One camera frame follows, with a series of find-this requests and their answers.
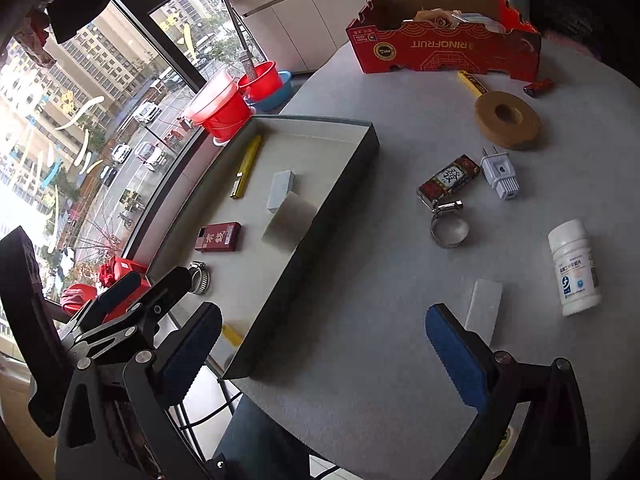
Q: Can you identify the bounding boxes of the hose clamp in tray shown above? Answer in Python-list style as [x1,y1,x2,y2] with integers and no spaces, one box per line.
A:
[189,261,210,295]

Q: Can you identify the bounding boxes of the tan tape ring disc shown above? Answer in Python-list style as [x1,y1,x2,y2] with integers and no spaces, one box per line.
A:
[474,91,541,150]

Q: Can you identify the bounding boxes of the green shallow tray box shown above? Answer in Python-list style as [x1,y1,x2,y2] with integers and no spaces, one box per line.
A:
[149,116,380,379]

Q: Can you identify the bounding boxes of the metal hose clamp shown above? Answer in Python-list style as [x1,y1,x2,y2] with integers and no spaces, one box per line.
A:
[430,200,470,249]

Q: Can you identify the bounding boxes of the white bottle yellow label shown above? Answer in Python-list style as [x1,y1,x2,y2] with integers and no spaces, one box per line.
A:
[221,323,243,349]

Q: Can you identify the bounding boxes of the red patterned small box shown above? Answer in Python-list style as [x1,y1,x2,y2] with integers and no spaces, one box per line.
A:
[416,154,482,210]

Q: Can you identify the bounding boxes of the red plastic stool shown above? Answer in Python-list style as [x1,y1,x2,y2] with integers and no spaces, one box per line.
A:
[60,256,151,322]

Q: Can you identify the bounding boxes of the white block in tray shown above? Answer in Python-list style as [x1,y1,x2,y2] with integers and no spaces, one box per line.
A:
[267,170,295,214]

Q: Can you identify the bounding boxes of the large red bucket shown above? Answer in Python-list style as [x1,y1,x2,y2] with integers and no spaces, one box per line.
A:
[183,70,252,145]

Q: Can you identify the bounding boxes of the blue basin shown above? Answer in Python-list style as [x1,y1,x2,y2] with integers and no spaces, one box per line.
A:
[252,70,293,113]

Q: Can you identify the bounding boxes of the white power adapter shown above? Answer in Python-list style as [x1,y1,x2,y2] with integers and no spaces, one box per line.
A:
[480,148,520,200]

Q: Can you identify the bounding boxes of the small red basin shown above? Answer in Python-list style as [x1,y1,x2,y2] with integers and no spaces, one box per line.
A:
[238,61,282,102]

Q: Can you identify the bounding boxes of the white rectangular block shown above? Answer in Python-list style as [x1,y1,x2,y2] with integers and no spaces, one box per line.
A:
[464,280,503,346]

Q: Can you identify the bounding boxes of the red fruit cardboard box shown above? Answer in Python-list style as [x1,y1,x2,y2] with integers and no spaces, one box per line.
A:
[346,0,541,82]

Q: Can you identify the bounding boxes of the red cigarette box in tray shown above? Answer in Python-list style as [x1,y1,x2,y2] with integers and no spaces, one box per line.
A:
[194,222,242,252]

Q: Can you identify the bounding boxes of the white bottle blue label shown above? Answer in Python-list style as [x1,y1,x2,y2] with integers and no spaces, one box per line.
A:
[548,219,602,316]

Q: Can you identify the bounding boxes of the red lighter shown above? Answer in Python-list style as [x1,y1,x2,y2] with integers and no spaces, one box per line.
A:
[523,78,555,99]

